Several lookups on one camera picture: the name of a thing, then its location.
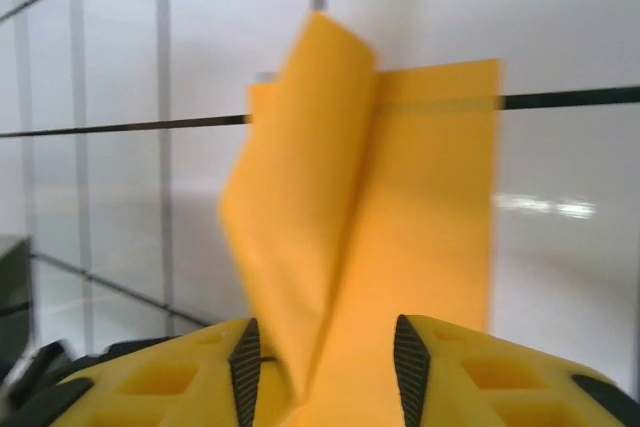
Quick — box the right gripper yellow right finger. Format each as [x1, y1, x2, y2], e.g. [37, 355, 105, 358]
[393, 314, 640, 427]

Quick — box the orange cloth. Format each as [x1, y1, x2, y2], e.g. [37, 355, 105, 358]
[215, 9, 505, 427]

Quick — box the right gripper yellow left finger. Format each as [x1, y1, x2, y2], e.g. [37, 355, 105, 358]
[0, 317, 263, 427]

